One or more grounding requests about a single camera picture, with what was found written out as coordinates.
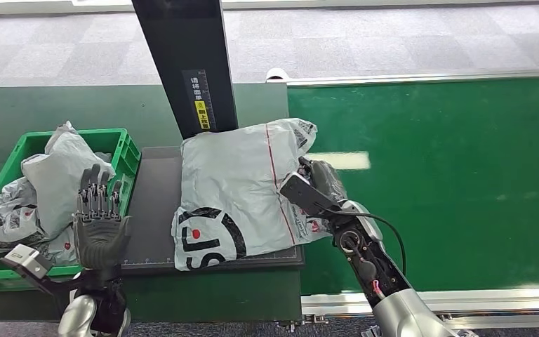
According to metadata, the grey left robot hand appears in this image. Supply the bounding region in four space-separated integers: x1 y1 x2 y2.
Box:
72 164 133 273

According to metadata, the wide aluminium conveyor rail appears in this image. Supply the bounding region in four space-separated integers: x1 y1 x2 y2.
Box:
300 288 539 329

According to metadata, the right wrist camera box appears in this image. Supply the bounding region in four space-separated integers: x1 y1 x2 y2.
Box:
279 171 342 218

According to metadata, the thin aluminium conveyor rail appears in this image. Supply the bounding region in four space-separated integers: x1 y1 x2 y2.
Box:
266 68 539 88

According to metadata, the green plastic basket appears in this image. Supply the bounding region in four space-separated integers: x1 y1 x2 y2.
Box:
0 128 142 291

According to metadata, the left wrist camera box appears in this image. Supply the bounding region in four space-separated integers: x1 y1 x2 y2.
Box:
0 244 73 296

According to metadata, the green conveyor belt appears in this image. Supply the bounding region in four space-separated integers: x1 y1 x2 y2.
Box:
287 77 539 295

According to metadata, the black scale column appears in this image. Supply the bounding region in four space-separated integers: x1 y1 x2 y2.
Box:
131 0 240 140

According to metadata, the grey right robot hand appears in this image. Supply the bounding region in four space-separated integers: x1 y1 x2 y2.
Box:
297 157 349 204

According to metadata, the plain grey courier bag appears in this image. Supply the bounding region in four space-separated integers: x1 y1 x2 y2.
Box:
21 121 117 238

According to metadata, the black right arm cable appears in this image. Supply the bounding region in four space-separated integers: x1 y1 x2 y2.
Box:
318 208 408 277

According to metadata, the dark green table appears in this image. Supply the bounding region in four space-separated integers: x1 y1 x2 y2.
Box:
0 84 303 323

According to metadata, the black weighing scale platform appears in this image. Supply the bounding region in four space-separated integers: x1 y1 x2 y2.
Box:
121 146 306 275

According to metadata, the black yellow column label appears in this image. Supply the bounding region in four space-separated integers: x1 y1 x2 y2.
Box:
181 69 217 131

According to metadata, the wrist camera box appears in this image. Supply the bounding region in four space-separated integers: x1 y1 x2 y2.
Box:
279 171 342 218
0 244 73 296

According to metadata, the white conveyor roller cap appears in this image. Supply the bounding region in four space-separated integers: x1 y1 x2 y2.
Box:
266 67 291 84

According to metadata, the small printed grey bag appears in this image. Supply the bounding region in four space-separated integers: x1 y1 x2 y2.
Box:
32 225 80 267

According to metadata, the crumpled printed grey bag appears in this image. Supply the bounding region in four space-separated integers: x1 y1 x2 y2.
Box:
0 176 50 254

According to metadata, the grey courier bag red print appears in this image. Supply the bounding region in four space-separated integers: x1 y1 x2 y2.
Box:
171 118 333 272

